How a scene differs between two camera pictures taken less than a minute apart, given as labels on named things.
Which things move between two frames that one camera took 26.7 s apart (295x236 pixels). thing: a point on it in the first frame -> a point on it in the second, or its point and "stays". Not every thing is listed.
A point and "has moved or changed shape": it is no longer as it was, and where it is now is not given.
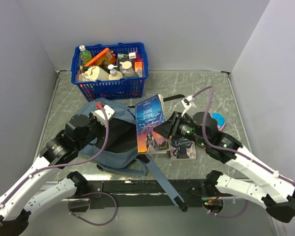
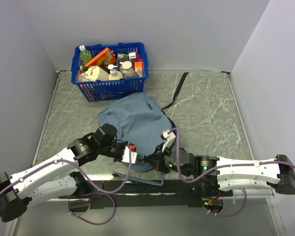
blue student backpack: x=114 y=147 has moved or changed shape
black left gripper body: x=96 y=129 -> x=114 y=150
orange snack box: x=106 y=54 stays
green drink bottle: x=85 y=55 stays
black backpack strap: x=173 y=97 -> x=185 y=75
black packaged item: x=122 y=57 stays
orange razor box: x=138 y=64 stays
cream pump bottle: x=115 y=74 stays
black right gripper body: x=182 y=128 -> x=162 y=160
